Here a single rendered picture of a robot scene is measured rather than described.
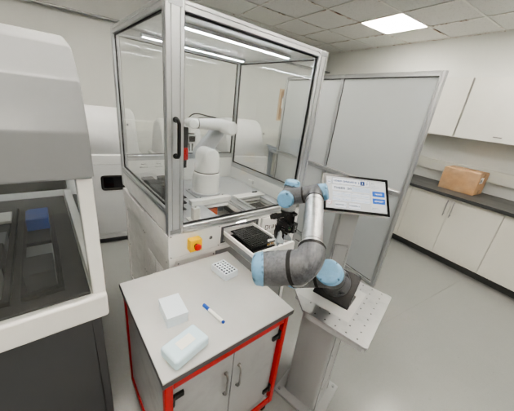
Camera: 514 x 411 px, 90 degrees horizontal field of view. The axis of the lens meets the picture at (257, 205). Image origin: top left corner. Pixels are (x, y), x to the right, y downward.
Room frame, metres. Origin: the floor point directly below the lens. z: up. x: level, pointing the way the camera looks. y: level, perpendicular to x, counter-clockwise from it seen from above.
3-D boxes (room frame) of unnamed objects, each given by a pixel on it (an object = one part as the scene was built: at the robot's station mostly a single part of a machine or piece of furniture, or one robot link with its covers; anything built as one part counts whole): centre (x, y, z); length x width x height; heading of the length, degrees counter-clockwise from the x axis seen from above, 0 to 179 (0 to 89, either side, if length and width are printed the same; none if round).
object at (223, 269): (1.17, 0.13, 0.78); 0.12 x 0.08 x 0.04; 49
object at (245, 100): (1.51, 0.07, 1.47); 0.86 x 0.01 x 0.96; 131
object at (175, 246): (1.86, 0.37, 0.87); 1.02 x 0.95 x 0.14; 131
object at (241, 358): (0.97, 0.19, 0.38); 0.62 x 0.58 x 0.76; 131
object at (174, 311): (0.84, 0.30, 0.79); 0.13 x 0.09 x 0.05; 37
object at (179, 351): (0.68, 0.20, 0.78); 0.15 x 0.10 x 0.04; 145
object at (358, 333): (1.09, -0.47, 0.70); 0.45 x 0.44 x 0.12; 54
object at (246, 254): (1.38, 0.01, 0.86); 0.40 x 0.26 x 0.06; 41
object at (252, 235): (1.38, 0.00, 0.87); 0.22 x 0.18 x 0.06; 41
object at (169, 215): (1.86, 0.37, 1.47); 1.02 x 0.95 x 1.05; 131
